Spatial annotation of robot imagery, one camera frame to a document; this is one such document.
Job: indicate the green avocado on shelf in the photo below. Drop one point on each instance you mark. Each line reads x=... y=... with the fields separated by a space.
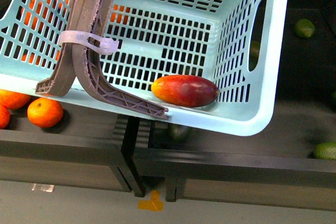
x=325 y=151
x=304 y=28

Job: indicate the light blue plastic basket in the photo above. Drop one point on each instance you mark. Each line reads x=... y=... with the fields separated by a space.
x=105 y=54

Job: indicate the red yellow mango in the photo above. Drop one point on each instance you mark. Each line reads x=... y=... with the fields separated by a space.
x=185 y=90

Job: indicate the wooden display stand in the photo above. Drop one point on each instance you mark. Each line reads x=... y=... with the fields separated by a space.
x=98 y=149

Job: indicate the orange tangerine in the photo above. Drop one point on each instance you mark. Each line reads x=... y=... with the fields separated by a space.
x=45 y=113
x=14 y=100

